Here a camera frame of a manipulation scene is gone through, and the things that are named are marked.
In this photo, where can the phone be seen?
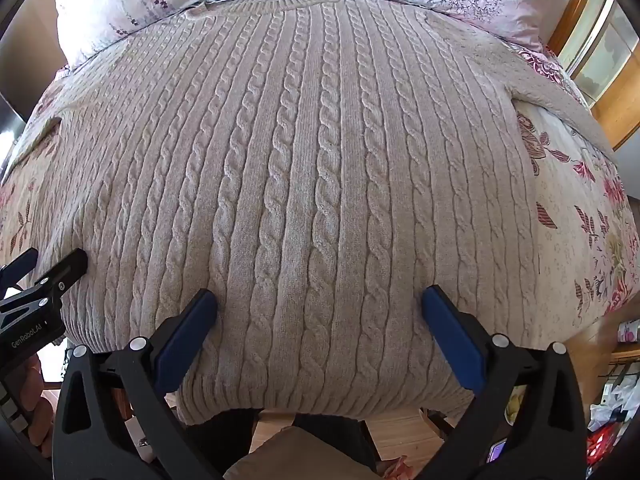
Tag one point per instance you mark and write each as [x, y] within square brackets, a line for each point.
[496, 451]

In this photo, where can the floral bedsheet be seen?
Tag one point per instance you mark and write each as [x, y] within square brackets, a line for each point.
[565, 200]

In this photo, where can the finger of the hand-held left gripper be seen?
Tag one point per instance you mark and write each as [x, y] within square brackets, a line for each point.
[20, 265]
[60, 272]

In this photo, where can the pile of bags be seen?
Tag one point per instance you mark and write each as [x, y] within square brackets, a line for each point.
[612, 420]

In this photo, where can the wooden frame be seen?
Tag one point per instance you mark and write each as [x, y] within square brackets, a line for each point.
[625, 105]

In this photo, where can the person's dark pants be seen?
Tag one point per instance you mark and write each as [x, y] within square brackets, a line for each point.
[332, 432]

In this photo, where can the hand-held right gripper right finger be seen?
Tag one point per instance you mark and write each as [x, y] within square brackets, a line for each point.
[452, 345]

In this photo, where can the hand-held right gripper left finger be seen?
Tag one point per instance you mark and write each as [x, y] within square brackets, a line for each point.
[186, 345]

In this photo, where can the person's left hand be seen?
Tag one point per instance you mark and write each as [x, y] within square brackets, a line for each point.
[39, 402]

